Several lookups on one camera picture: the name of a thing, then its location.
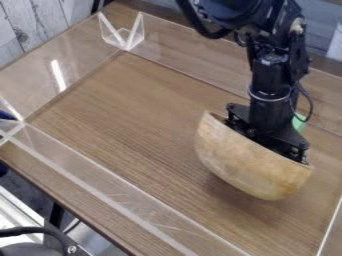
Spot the clear acrylic enclosure wall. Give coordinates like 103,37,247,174
0,7,342,256

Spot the brown wooden bowl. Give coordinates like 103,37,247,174
193,111,312,201

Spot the black metal bracket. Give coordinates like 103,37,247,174
42,223,92,256

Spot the green rectangular block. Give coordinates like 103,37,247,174
292,113,306,132

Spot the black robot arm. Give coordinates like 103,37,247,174
175,0,311,164

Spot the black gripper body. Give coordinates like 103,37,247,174
224,94,308,164

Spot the clear acrylic corner bracket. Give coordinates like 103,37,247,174
97,12,144,51

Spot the black cable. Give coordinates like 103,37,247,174
0,226,65,256

